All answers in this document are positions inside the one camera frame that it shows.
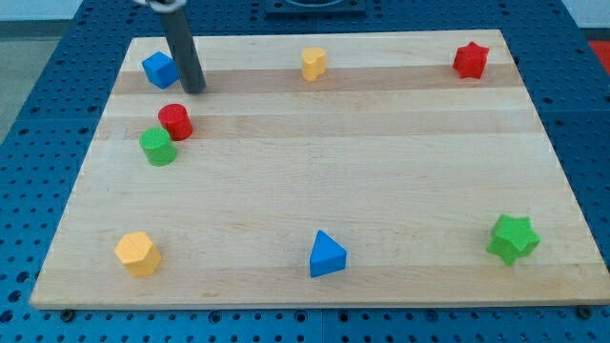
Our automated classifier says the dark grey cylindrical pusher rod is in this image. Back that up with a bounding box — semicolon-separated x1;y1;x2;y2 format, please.
155;0;206;93

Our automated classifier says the red cylinder block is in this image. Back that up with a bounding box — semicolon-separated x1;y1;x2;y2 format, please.
157;103;193;141

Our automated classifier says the blue cube block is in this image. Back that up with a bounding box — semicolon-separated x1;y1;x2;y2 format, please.
142;51;179;89

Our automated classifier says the green cylinder block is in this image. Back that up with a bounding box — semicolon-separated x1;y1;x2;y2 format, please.
139;127;177;167

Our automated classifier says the yellow heart block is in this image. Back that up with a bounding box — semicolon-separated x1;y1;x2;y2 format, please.
301;47;327;82

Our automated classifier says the yellow hexagon block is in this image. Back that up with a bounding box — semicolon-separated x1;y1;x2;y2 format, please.
114;232;162;277

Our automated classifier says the light wooden board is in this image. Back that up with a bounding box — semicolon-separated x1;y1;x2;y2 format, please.
30;30;609;310

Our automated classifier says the blue triangle block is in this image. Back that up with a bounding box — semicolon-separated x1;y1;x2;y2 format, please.
309;231;347;277

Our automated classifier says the red star block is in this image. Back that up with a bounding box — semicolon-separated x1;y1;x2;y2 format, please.
453;42;490;79

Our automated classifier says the green star block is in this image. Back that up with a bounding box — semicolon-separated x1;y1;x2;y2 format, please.
486;213;541;266

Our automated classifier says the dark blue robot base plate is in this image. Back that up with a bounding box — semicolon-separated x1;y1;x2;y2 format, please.
262;0;366;17

